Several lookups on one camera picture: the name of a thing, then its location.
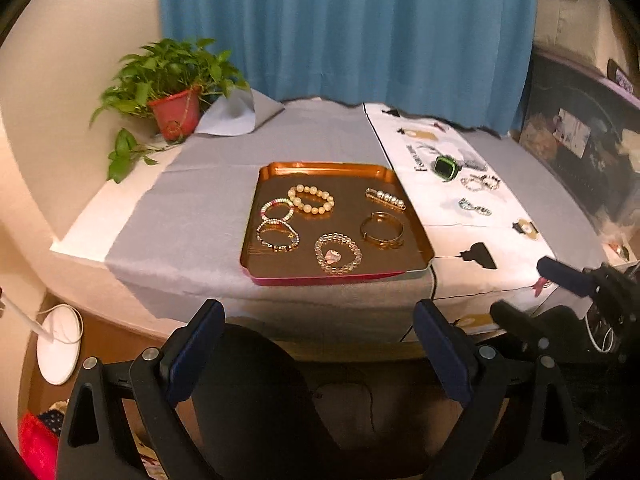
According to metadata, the gold bangle bracelet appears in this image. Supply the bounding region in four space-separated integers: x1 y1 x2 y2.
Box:
359 210 406 250

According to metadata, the red flower pot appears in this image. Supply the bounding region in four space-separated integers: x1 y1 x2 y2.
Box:
148 87 201 142

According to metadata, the green black smart watch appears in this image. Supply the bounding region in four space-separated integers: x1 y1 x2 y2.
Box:
433 155 462 182

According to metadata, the cream bead bracelet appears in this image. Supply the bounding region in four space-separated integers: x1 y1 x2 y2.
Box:
286 183 336 216

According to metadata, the colourful crystal bracelet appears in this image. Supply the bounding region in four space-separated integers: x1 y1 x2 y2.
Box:
259 197 295 222

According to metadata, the grey felt table cloth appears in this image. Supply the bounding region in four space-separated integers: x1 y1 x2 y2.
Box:
106 100 605 344

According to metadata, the beige storage box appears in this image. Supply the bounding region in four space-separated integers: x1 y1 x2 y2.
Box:
534 0 639 77

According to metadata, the orange metal tray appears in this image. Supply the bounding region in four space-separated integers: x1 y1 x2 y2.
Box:
240 162 435 286

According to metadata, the green potted plant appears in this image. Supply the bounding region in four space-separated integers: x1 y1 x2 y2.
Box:
89 37 250 183

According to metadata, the dark storage cabinet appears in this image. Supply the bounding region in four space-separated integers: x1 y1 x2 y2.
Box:
520 49 639 238

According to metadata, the white printed table runner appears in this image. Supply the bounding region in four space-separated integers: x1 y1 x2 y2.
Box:
363 103 555 334

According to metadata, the green crystal bracelet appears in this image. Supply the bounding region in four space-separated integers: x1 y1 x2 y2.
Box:
456 197 494 217

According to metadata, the white round lamp base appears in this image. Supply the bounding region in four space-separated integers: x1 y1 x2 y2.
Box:
36 304 84 386

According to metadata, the pearl hair clip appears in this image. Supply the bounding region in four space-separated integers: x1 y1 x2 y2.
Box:
364 188 406 211

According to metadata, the clear crystal heart bracelet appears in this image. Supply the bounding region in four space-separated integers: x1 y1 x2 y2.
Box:
313 231 364 276

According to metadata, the blue curtain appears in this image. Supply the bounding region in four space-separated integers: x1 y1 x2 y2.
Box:
160 0 537 133

